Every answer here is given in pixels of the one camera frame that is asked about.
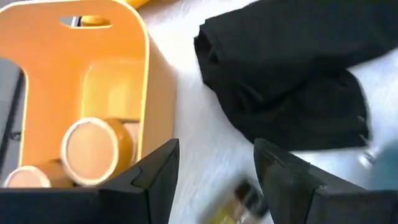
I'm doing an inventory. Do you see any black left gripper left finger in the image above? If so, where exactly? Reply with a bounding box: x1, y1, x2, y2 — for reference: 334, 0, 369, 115
0, 138, 180, 224

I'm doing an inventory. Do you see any yellow cloth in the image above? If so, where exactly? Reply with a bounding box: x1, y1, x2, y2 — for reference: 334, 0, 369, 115
123, 0, 175, 9

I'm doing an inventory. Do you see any black cloth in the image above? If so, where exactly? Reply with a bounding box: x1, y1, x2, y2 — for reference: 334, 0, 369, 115
193, 0, 398, 152

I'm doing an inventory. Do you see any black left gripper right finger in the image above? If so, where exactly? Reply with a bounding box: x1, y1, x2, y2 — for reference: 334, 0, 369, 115
253, 138, 398, 224

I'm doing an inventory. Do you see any thyme jar black lid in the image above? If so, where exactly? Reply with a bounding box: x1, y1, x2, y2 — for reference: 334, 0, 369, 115
198, 179, 270, 224

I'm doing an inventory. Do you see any yellow plastic bin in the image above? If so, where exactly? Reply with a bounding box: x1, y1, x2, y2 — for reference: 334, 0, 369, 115
0, 0, 178, 189

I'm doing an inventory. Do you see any large spice jar tan lid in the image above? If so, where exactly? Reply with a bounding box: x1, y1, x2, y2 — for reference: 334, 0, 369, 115
60, 116, 137, 187

